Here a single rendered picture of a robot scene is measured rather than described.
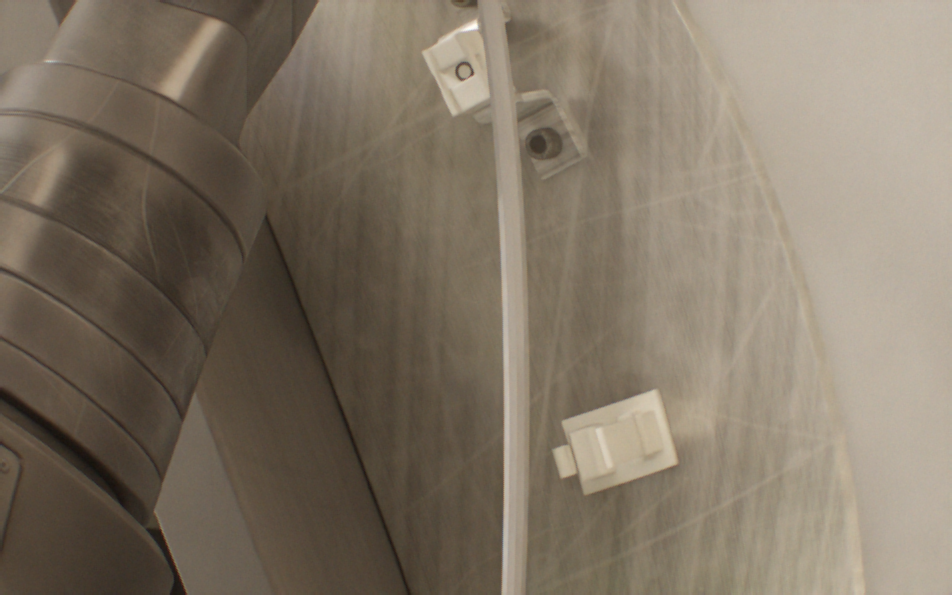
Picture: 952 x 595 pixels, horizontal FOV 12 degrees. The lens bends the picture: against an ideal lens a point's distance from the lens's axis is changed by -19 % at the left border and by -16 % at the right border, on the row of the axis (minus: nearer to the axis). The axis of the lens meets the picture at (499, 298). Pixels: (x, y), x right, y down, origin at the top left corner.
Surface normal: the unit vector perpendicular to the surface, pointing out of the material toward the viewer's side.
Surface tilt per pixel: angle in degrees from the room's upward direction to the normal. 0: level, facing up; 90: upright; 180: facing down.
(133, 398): 89
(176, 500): 90
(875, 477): 90
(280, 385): 63
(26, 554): 73
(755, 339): 90
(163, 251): 81
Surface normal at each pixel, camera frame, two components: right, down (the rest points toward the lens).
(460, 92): -0.50, 0.12
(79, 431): 0.53, -0.06
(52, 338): 0.31, -0.18
